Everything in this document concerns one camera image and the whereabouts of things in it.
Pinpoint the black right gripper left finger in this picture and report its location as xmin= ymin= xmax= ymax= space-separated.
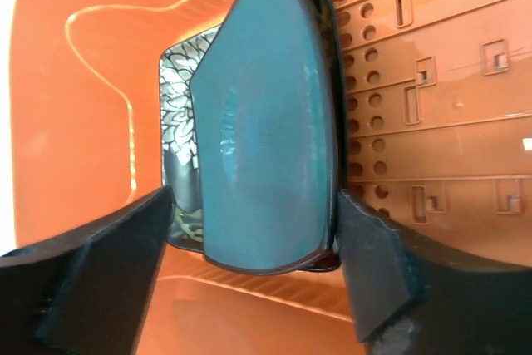
xmin=32 ymin=185 xmax=175 ymax=355

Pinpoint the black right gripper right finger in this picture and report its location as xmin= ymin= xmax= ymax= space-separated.
xmin=337 ymin=190 xmax=418 ymax=343

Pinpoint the teal square plate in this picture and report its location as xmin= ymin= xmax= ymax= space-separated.
xmin=190 ymin=0 xmax=337 ymax=275

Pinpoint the black square floral plate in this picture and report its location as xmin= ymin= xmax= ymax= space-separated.
xmin=159 ymin=0 xmax=347 ymax=272

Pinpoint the orange plastic bin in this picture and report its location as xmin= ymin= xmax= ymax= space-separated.
xmin=1 ymin=0 xmax=531 ymax=354

